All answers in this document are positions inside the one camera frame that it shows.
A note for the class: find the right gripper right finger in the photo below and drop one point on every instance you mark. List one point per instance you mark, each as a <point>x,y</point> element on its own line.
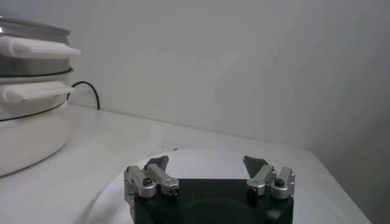
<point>266,175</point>

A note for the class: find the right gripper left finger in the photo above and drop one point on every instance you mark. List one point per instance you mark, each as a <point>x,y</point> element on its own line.
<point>153,175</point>

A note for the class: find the scattered dark crumbs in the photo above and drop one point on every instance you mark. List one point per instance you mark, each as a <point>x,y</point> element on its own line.
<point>175,149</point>

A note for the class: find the white round plate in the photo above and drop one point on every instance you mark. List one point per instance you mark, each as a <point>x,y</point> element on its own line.
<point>207,165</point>

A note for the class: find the white electric cooker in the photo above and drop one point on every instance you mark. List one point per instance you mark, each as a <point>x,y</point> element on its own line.
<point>30,137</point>

